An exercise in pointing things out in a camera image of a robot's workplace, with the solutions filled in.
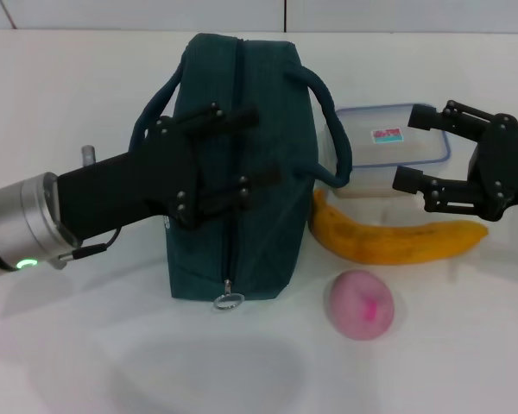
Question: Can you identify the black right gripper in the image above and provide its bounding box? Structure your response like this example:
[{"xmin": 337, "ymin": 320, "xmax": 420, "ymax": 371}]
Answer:
[{"xmin": 391, "ymin": 99, "xmax": 518, "ymax": 223}]

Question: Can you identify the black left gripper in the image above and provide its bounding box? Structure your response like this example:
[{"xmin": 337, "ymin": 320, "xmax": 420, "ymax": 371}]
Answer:
[{"xmin": 56, "ymin": 102, "xmax": 283, "ymax": 248}]

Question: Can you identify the dark teal zipper bag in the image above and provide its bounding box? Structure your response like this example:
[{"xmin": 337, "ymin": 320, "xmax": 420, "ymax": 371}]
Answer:
[{"xmin": 129, "ymin": 33, "xmax": 354, "ymax": 311}]

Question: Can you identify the clear blue-rimmed food container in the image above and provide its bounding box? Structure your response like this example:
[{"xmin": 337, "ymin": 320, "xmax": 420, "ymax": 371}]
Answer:
[{"xmin": 323, "ymin": 102, "xmax": 452, "ymax": 199}]

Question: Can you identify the yellow banana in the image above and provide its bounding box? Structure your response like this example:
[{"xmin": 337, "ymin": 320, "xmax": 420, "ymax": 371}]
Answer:
[{"xmin": 306, "ymin": 189, "xmax": 490, "ymax": 266}]

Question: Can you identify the pink peach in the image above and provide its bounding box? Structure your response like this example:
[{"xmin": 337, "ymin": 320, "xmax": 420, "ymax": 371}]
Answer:
[{"xmin": 325, "ymin": 269, "xmax": 396, "ymax": 342}]

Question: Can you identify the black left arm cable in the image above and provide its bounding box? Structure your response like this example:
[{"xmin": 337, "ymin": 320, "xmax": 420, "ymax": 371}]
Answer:
[{"xmin": 47, "ymin": 226, "xmax": 123, "ymax": 271}]

